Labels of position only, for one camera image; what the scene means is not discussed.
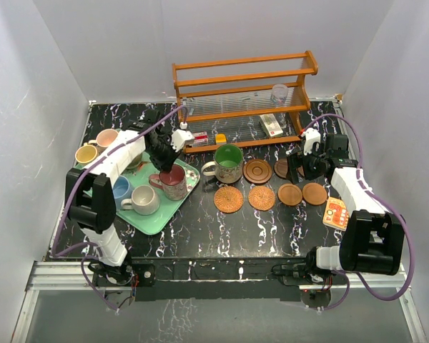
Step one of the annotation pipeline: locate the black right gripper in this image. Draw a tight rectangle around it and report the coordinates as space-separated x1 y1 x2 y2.
286 142 328 184

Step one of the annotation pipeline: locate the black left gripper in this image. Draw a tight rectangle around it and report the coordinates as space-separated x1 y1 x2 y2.
147 136 182 174

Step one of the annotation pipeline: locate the maroon speckled mug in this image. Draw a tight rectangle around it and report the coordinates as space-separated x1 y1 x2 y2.
148 164 187 201

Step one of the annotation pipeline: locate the beige brown mug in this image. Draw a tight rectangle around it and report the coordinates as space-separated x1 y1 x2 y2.
126 154 142 170

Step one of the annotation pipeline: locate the green floral mug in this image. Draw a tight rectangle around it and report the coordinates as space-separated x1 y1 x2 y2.
201 144 244 184

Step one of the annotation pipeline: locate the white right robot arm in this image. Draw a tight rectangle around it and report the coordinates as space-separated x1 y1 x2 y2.
287 129 405 284

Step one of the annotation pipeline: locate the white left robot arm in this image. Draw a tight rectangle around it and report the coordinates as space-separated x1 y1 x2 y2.
61 108 193 285

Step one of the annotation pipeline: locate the dark walnut coaster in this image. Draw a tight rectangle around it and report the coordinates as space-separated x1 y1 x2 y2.
274 158 288 179
297 166 305 178

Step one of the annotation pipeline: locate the smooth brown wooden coaster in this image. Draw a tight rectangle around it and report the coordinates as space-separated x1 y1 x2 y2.
302 182 327 206
277 183 302 207

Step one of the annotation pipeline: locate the dark grooved wooden coaster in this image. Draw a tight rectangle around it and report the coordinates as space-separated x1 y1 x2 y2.
243 159 272 184

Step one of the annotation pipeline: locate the woven rattan coaster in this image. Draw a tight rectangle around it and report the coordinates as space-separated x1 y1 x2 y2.
248 186 275 211
214 186 244 214

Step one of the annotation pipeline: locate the white speckled mug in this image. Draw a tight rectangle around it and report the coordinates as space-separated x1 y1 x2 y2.
121 184 160 216

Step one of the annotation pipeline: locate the red white small box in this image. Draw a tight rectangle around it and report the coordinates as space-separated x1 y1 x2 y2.
192 131 209 146

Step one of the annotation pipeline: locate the blue mug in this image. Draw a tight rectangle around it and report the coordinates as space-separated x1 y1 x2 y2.
112 176 133 211

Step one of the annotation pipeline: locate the green white flat box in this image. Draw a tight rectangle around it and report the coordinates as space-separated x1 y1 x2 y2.
260 114 283 139

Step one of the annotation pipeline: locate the yellow small block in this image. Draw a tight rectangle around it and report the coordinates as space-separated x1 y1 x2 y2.
215 134 227 145

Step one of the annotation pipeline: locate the pink mug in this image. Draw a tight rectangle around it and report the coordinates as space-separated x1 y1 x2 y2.
87 129 119 155

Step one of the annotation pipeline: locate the yellow mug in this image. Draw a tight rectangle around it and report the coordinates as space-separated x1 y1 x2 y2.
75 144 98 166

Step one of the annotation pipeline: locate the orange wooden rack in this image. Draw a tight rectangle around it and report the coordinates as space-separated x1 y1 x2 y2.
172 50 318 147

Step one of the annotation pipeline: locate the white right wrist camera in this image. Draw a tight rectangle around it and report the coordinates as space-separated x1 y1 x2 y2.
300 128 321 156

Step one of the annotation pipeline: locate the aluminium table frame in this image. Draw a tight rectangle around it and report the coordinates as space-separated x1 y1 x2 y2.
12 99 428 343

